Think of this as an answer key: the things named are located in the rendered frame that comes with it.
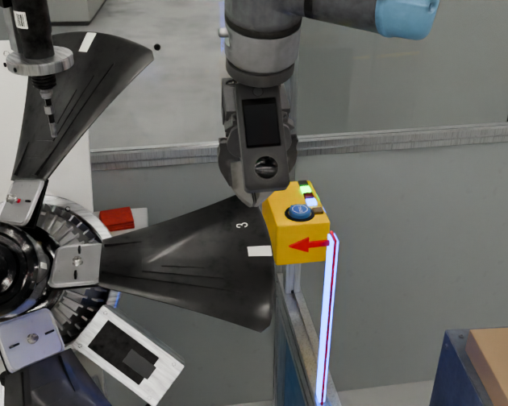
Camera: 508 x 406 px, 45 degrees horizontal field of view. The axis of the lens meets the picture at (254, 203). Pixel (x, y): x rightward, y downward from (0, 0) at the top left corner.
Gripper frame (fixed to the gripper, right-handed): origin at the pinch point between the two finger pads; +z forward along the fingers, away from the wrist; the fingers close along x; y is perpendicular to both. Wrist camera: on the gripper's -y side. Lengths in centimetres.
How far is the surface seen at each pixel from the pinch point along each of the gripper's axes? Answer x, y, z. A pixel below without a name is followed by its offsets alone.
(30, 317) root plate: 29.4, -4.7, 14.5
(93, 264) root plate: 20.9, -0.1, 10.1
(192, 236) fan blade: 7.7, 3.4, 9.8
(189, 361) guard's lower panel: 9, 42, 118
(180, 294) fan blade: 9.8, -6.6, 9.0
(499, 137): -77, 64, 50
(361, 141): -38, 63, 49
